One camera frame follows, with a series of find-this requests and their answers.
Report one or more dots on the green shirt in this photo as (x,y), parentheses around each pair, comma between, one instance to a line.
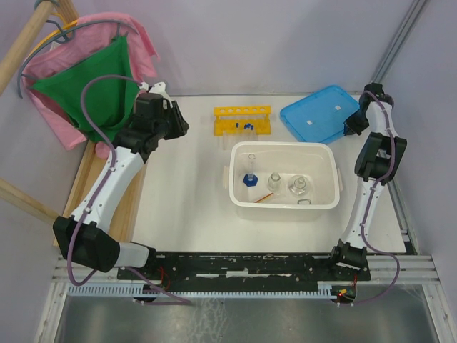
(109,102)

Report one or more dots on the pink shirt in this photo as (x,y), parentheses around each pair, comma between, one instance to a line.
(97,32)

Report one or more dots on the white plastic storage bin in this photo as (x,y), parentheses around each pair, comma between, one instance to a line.
(314,160)

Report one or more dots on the wooden clothes rack frame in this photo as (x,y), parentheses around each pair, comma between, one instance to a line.
(125,215)

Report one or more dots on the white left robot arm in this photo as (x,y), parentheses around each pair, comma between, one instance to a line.
(83,237)

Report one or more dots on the grey slotted cable duct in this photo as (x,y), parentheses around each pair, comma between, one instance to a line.
(137,290)

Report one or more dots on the red orange stirring rod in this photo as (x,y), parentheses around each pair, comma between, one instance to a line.
(264,198)

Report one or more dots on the yellow test tube rack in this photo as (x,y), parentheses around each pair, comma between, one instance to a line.
(225,118)

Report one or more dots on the blue plastic bin lid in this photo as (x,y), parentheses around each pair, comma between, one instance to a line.
(319,117)

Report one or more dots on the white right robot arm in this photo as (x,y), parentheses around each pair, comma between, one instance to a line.
(375,167)

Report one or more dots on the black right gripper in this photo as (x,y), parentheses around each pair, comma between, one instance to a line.
(350,127)

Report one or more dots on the small glass flask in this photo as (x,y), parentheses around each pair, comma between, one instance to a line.
(300,185)

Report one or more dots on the yellow clothes hanger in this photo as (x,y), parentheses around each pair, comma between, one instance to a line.
(61,24)

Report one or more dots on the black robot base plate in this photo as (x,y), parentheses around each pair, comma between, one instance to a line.
(290,271)

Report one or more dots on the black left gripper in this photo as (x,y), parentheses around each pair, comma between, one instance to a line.
(181,126)

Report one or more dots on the small glass beaker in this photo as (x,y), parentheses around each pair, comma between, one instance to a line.
(274,182)

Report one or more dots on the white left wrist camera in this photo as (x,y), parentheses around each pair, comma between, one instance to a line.
(157,88)

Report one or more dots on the small green circuit board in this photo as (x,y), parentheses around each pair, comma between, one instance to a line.
(348,293)

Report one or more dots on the metal crucible tongs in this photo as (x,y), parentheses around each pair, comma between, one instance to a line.
(304,202)

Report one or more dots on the grey clothes hanger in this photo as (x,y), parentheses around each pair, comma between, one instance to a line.
(65,37)

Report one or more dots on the aluminium frame post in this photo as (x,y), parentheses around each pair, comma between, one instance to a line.
(404,30)

